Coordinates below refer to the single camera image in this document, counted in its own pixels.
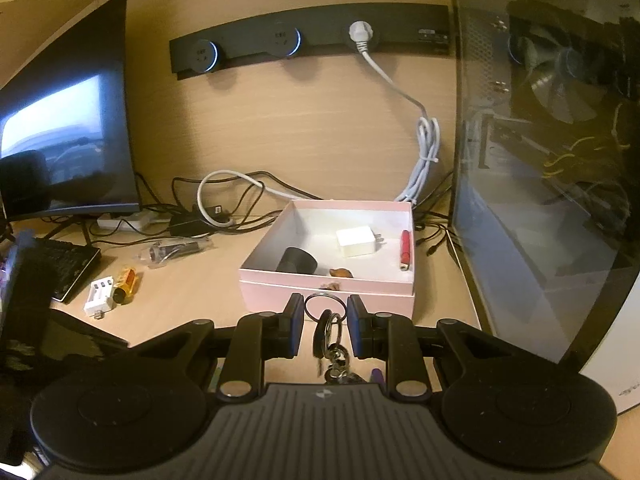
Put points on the black keyboard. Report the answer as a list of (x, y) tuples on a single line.
[(70, 265)]

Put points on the black wall socket panel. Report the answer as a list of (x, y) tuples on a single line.
[(325, 35)]

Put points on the white green-dotted device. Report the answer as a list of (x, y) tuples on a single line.
[(100, 295)]

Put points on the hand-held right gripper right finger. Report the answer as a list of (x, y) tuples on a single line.
[(352, 327)]

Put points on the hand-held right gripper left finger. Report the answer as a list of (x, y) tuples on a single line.
[(296, 325)]

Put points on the white power strip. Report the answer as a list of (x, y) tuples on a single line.
[(125, 220)]

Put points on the pink cardboard box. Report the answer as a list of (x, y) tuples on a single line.
[(280, 297)]

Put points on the curved black monitor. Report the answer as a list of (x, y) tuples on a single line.
[(75, 110)]

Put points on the clear plastic bag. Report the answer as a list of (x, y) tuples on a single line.
[(170, 251)]

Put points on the black power adapter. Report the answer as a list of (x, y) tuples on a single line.
[(190, 225)]

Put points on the white charger plug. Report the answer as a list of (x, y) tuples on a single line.
[(355, 242)]

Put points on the red usb stick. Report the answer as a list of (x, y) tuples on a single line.
[(405, 247)]

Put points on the glass panel computer case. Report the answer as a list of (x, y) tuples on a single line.
[(550, 160)]

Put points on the orange lighter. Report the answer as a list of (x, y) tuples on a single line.
[(125, 285)]

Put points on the black cylinder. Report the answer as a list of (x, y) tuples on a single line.
[(297, 260)]

